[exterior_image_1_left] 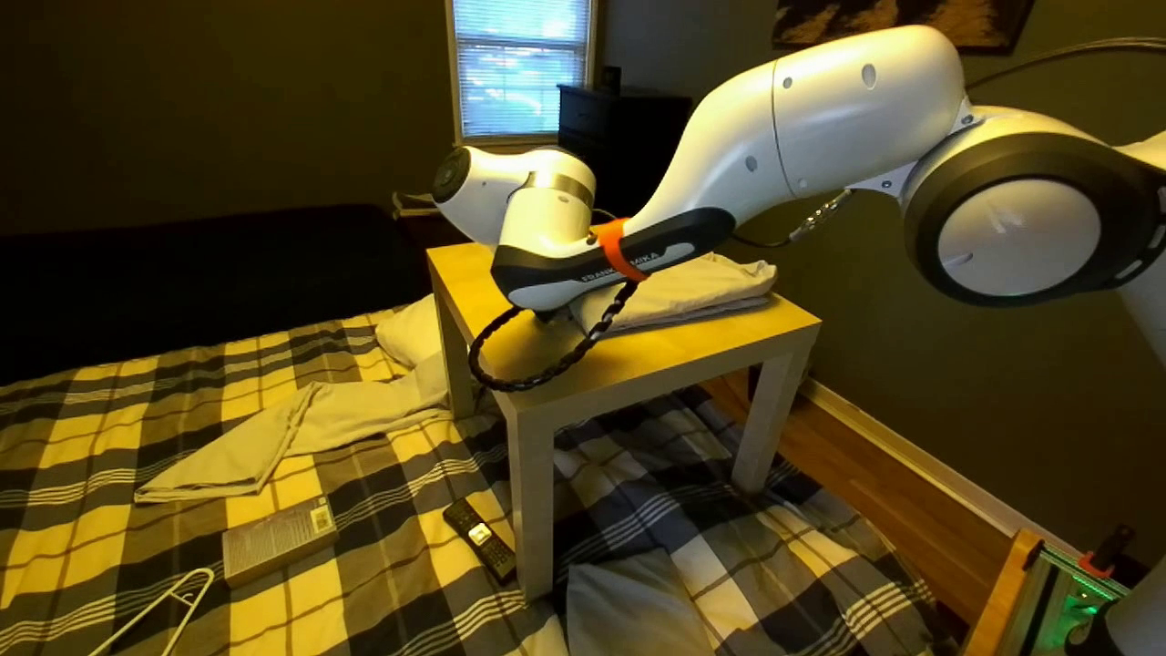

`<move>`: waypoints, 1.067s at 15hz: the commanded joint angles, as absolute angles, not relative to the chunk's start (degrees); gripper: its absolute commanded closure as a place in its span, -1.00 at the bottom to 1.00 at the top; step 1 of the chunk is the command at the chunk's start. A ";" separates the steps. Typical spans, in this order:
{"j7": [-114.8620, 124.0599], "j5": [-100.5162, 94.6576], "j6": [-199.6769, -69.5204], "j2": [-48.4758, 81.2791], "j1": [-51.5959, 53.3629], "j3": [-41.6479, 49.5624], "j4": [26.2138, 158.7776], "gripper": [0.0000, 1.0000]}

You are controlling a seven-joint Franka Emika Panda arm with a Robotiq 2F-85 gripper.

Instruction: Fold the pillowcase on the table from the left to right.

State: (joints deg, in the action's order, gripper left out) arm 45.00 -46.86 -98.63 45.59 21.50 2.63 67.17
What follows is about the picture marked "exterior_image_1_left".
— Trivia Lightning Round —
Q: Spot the light wooden side table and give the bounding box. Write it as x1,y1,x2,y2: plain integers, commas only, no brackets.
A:
424,220,826,607

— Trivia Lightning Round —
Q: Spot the white pillow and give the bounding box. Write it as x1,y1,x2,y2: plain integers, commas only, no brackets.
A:
371,292,455,411

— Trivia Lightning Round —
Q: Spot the dark dresser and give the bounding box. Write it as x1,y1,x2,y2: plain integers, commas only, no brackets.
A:
554,67,704,232

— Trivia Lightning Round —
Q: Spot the dark square basket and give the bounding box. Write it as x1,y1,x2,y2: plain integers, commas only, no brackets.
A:
385,185,484,253

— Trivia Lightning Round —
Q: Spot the black remote control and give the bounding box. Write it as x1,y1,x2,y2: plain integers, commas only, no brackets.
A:
438,487,522,586

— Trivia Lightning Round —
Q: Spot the small white cushion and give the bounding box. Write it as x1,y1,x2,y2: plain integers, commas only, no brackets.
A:
560,545,722,656

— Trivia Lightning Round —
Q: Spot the folded grey cloth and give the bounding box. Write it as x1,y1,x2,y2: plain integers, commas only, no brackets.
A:
133,380,452,510

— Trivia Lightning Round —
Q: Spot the wooden board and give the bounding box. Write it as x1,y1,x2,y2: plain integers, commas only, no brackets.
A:
961,526,1051,656

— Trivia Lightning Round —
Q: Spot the plaid checkered bed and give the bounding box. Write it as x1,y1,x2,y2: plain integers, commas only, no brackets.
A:
0,305,961,656

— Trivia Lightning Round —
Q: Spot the green lit metal clamp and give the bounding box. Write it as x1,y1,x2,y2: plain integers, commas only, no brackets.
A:
1013,533,1140,656

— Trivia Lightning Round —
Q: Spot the white rounded object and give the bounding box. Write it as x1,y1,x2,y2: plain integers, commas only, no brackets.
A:
1096,559,1166,656

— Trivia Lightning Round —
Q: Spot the black corrugated cable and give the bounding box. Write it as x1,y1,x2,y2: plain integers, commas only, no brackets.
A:
467,177,879,397

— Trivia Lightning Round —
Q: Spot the orange strap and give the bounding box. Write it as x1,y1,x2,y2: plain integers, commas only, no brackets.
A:
590,214,645,287

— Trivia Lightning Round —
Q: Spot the window with white frame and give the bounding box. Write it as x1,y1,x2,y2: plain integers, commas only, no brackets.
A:
443,0,602,155

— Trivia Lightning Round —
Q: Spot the white wire hanger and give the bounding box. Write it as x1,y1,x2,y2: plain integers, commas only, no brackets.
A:
85,561,218,656

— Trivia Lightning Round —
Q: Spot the framed wall picture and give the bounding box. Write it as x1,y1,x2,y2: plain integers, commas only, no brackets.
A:
774,0,1039,56

